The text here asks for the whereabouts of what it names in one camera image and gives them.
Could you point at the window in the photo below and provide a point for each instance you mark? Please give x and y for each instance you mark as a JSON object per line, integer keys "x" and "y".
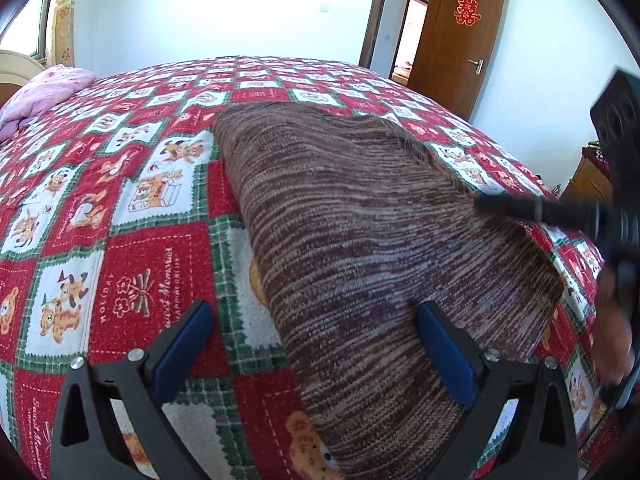
{"x": 35, "y": 25}

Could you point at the beige patterned curtain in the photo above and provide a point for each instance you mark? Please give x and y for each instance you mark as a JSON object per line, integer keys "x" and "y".
{"x": 62, "y": 25}

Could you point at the person's right hand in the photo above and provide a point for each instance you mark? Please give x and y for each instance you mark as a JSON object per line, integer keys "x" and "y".
{"x": 610, "y": 330}

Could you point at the red paper door decoration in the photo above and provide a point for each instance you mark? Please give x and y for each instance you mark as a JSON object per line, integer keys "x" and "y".
{"x": 465, "y": 10}

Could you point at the brown knitted sweater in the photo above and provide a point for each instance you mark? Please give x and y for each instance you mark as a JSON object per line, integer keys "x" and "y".
{"x": 350, "y": 235}

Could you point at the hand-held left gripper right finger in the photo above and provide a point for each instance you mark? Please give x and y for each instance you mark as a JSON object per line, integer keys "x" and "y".
{"x": 445, "y": 355}

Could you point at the wooden bed headboard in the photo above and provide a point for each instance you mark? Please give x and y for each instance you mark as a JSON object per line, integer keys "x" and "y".
{"x": 17, "y": 72}

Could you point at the pile of colourful clothes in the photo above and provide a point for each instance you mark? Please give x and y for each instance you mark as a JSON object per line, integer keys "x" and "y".
{"x": 596, "y": 152}

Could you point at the brown door frame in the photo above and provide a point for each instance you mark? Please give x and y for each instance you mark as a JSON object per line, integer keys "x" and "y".
{"x": 372, "y": 20}

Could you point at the wooden cabinet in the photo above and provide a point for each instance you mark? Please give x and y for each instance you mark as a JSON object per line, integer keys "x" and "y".
{"x": 585, "y": 185}

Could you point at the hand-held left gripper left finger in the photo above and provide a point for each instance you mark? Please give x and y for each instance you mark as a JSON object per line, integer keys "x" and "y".
{"x": 182, "y": 350}

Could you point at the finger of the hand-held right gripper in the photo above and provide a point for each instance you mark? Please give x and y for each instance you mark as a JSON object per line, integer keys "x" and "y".
{"x": 540, "y": 208}

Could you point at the brown wooden door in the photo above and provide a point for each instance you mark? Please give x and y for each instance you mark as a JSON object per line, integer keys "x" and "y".
{"x": 450, "y": 60}

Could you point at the pink pillow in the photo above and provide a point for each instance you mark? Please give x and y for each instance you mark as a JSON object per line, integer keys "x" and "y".
{"x": 45, "y": 92}

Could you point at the red printed bedspread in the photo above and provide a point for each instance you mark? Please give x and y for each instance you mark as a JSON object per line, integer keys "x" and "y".
{"x": 150, "y": 260}

